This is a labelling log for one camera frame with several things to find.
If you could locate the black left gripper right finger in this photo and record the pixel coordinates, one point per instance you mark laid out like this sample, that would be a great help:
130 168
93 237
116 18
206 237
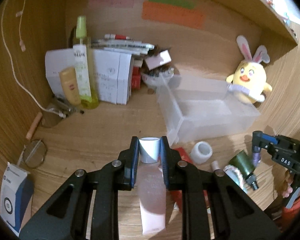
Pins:
213 196

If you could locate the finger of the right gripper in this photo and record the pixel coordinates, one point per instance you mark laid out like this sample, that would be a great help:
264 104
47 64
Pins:
258 141

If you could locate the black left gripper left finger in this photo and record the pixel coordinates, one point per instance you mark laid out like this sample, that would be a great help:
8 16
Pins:
65 214

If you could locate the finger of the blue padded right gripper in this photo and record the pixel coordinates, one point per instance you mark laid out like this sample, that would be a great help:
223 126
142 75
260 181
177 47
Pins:
269 139

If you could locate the purple tube with black cap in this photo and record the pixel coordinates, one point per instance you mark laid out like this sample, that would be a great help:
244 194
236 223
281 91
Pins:
256 155

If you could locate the dark green glass bottle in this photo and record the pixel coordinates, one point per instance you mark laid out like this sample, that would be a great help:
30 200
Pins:
246 167

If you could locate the pink tube with white cap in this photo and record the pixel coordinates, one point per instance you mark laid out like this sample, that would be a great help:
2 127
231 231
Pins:
151 187

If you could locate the person's right hand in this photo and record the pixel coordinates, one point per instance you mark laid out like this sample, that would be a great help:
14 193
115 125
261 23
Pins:
287 189

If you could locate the pink tube with red cap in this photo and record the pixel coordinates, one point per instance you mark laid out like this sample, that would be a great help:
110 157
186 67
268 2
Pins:
216 169

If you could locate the blue white box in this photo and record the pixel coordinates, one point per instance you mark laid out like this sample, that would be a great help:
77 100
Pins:
16 197

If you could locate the white tape roll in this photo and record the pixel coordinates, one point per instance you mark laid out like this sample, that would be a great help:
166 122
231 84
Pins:
201 152

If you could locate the yellow chick bunny plush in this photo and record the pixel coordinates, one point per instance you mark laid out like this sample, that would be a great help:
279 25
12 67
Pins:
249 80

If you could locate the clear plastic storage bin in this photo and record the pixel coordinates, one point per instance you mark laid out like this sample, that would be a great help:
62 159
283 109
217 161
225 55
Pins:
195 108

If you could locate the round hand mirror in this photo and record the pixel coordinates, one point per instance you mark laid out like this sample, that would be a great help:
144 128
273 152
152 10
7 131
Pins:
33 154

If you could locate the white bowl of trinkets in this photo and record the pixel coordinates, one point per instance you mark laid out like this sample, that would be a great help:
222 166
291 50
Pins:
157 77

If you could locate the small pink box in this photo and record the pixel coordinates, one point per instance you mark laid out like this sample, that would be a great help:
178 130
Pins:
159 60

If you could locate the white cardboard boxes stack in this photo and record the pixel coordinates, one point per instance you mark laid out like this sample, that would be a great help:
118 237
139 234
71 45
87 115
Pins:
112 73

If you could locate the orange sticky paper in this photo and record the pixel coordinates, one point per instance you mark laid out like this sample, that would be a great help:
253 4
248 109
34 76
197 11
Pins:
171 14

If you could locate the green spray bottle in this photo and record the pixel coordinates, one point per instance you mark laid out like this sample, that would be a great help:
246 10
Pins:
84 65

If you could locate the green sticky paper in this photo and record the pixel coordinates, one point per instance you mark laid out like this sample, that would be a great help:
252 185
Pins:
179 3

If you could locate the stack of pens and packets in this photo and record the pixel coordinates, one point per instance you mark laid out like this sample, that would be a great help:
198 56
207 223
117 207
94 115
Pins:
122 43

